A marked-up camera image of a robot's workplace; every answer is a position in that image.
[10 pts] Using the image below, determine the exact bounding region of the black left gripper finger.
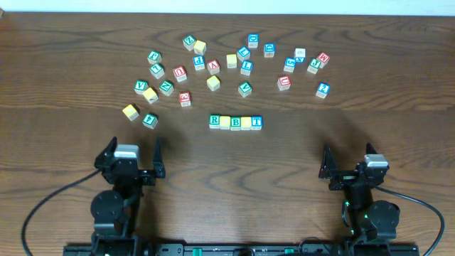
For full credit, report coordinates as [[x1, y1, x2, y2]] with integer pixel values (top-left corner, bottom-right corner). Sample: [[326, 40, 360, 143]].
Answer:
[[152, 139, 166, 178], [94, 137, 117, 169]]

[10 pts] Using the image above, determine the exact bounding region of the green R letter block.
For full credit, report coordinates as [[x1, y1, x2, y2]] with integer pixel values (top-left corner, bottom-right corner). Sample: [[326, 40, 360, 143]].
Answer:
[[209, 114, 220, 129]]

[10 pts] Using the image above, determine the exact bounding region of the yellow O letter block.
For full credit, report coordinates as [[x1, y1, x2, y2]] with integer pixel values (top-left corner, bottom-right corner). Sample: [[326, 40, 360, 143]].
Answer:
[[220, 116, 231, 130]]

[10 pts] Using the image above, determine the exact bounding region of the blue T letter block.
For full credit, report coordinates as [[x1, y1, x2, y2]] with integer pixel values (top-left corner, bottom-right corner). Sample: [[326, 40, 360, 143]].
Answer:
[[251, 116, 263, 130]]

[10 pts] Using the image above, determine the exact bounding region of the green B letter block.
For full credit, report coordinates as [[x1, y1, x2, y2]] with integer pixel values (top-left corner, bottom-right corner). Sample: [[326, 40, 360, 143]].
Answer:
[[230, 117, 241, 131]]

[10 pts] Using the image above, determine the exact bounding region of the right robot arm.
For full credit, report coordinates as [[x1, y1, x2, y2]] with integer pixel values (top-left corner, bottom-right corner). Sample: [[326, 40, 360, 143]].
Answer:
[[318, 143, 400, 243]]

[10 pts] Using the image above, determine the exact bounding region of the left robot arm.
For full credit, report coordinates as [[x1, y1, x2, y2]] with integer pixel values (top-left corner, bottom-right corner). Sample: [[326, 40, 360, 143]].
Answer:
[[90, 137, 166, 255]]

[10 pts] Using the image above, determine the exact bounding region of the green 4 number block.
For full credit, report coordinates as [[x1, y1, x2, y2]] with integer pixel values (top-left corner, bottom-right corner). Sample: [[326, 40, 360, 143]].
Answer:
[[142, 114, 159, 129]]

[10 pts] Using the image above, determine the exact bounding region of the yellow G letter block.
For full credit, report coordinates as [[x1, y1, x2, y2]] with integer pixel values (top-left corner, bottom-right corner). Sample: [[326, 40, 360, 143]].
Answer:
[[122, 104, 139, 121]]

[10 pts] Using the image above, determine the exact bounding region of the yellow X letter block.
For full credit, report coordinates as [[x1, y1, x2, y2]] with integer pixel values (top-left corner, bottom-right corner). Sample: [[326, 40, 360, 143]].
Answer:
[[142, 87, 159, 104]]

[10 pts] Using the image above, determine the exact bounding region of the green N letter block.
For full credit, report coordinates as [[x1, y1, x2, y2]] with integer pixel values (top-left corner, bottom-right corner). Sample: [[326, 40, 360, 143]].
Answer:
[[159, 80, 174, 97]]

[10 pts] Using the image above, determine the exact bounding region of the blue 2 number block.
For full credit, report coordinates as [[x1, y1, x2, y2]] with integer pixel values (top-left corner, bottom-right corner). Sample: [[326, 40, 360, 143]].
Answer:
[[316, 82, 331, 99]]

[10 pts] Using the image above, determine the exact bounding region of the green V block left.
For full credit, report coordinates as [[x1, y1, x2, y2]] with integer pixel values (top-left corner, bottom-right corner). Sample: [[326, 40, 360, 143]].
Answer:
[[134, 80, 149, 95]]

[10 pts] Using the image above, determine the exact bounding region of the green v block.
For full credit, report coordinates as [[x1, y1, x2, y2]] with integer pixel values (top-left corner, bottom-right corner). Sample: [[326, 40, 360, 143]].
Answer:
[[134, 80, 149, 95], [238, 81, 252, 97]]

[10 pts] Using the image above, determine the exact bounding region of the green 7 number block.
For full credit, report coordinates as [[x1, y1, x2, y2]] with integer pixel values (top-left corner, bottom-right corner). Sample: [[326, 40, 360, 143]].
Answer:
[[149, 63, 165, 80]]

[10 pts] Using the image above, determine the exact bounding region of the red U block left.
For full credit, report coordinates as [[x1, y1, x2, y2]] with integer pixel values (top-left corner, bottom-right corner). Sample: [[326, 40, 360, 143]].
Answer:
[[173, 66, 188, 82]]

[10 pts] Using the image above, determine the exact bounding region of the red u block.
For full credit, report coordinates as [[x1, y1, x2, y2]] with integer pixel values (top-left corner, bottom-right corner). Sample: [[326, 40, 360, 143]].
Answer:
[[173, 66, 188, 82], [277, 76, 291, 91]]

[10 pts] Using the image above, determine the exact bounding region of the red U block right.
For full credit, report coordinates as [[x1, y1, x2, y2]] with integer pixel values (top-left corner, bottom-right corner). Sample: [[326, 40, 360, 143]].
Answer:
[[277, 76, 291, 91]]

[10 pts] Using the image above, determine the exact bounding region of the yellow C letter block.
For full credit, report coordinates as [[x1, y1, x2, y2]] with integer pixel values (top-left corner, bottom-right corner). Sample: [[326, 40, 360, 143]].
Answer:
[[207, 75, 220, 91]]

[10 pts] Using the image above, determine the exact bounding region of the green J letter block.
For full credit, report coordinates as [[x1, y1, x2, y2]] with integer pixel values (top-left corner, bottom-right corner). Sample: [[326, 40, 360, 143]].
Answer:
[[307, 58, 321, 75]]

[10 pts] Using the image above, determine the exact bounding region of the red M letter block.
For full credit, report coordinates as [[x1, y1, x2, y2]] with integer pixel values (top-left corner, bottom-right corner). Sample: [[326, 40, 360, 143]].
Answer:
[[317, 52, 330, 69]]

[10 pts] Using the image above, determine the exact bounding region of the green P letter block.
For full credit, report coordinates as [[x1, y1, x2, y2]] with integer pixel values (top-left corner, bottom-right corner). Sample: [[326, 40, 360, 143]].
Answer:
[[147, 50, 162, 65]]

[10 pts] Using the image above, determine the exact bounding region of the blue P letter block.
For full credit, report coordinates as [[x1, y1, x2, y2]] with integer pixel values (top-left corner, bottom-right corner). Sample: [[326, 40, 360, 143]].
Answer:
[[193, 55, 205, 71]]

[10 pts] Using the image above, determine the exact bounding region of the red A letter block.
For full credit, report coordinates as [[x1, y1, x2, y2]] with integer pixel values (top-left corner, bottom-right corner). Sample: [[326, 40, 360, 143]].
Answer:
[[207, 59, 220, 75]]

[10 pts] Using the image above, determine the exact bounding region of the blue 5 number block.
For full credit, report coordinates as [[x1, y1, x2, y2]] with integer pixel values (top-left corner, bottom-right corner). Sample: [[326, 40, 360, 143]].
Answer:
[[284, 58, 296, 73]]

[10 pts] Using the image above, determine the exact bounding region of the green V block centre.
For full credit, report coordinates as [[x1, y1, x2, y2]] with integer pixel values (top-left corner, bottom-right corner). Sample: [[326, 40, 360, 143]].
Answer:
[[238, 81, 252, 97]]

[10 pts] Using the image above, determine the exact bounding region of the blue X letter block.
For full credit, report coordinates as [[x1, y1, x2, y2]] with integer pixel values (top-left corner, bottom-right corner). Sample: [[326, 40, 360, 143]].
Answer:
[[294, 48, 306, 63]]

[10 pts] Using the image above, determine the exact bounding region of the yellow block beside Z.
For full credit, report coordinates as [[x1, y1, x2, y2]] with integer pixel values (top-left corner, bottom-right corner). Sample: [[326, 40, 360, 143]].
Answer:
[[193, 40, 207, 55]]

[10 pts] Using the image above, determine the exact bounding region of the green Z letter block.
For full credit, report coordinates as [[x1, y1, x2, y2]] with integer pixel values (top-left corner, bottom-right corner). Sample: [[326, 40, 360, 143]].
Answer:
[[182, 35, 196, 51]]

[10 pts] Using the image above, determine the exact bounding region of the yellow S letter block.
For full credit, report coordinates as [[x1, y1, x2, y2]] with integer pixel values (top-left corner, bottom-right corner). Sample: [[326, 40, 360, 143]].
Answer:
[[226, 54, 237, 69]]

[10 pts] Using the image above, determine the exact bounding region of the blue L block lower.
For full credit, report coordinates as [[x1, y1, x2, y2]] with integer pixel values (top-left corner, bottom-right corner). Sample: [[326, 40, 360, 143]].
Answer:
[[240, 60, 253, 76]]

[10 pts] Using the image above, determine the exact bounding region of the blue D block right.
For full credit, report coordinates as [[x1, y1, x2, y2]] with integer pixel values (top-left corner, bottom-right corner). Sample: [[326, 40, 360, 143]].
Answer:
[[264, 43, 276, 58]]

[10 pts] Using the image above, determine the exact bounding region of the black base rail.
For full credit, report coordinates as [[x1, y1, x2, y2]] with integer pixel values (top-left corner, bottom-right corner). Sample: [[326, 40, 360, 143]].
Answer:
[[63, 243, 419, 256]]

